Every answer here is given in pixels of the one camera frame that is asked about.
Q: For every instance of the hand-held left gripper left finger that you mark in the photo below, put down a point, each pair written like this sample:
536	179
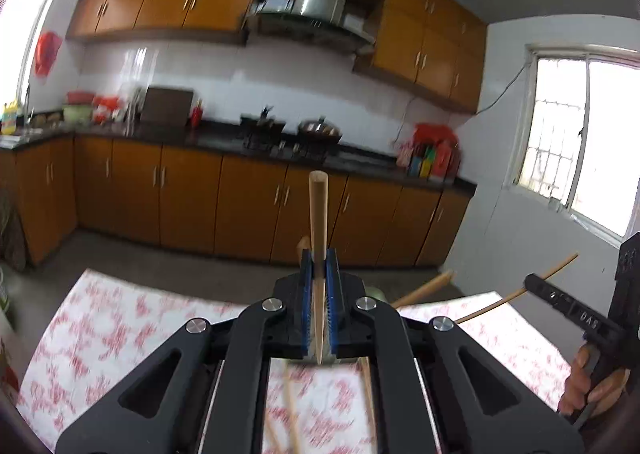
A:
235	344

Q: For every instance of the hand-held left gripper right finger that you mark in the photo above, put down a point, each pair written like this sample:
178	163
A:
405	344

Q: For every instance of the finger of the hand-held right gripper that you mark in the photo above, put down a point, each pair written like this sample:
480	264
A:
547	294

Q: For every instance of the green perforated utensil holder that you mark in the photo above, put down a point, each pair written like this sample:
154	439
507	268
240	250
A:
376	292

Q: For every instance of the person's right hand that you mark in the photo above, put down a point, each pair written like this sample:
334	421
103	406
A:
575	389

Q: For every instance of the pink floral tablecloth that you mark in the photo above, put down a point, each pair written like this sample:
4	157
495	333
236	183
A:
125	334

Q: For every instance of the wooden base cabinets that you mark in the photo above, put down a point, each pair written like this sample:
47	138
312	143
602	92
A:
190	194

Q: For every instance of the barred window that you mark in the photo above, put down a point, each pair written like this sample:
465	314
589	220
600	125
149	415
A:
565	134

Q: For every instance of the row of condiment bottles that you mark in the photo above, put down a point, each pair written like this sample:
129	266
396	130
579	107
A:
430	162

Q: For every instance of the red bag behind bottles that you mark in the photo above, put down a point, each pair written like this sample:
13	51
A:
435	133

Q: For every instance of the gas stove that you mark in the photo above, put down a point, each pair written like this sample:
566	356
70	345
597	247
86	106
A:
292	148

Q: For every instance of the black kitchen countertop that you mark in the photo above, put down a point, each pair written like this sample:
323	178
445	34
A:
215	139

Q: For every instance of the black wok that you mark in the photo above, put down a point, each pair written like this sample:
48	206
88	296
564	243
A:
262	127

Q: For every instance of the red bottle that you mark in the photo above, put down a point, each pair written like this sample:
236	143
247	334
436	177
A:
196	117

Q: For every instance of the pan with metal lid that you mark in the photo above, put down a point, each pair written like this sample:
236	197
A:
320	129

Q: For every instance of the brown patterned sack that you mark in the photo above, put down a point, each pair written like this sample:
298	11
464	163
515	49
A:
12	234

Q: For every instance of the dark cutting board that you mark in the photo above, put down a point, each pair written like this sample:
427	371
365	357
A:
167	105

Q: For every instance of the steel canister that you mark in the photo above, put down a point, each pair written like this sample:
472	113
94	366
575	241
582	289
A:
132	107

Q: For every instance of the red and white bag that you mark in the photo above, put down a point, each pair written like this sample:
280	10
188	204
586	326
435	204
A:
107	109

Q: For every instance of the green basin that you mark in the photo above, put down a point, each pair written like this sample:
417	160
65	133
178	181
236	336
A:
77	114

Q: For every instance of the red basin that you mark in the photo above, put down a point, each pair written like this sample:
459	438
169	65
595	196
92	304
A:
80	97

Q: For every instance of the sink faucet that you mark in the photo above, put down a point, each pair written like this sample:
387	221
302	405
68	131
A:
28	107

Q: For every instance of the yellow detergent bottle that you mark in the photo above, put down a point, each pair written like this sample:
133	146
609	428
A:
12	119

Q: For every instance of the hanging red plastic bag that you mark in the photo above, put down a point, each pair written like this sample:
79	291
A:
49	52

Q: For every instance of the window beside sink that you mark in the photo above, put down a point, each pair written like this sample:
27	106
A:
35	9

